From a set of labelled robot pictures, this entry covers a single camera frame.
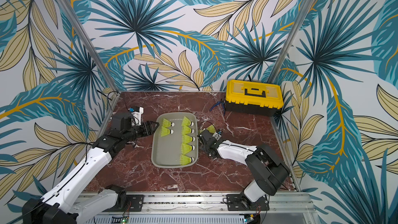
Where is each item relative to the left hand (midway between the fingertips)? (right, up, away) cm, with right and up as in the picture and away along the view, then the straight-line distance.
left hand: (154, 127), depth 77 cm
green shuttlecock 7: (+15, -18, +5) cm, 24 cm away
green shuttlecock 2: (+2, -5, +15) cm, 16 cm away
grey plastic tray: (+8, -10, +15) cm, 20 cm away
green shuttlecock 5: (+15, -9, +14) cm, 22 cm away
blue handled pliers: (+35, +12, +35) cm, 51 cm away
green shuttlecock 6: (+15, -13, +9) cm, 22 cm away
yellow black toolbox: (+55, +16, +18) cm, 60 cm away
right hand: (+25, -13, +14) cm, 32 cm away
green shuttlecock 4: (+14, -4, +17) cm, 23 cm away
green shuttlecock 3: (+14, 0, +20) cm, 25 cm away
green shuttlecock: (+2, -1, +20) cm, 20 cm away
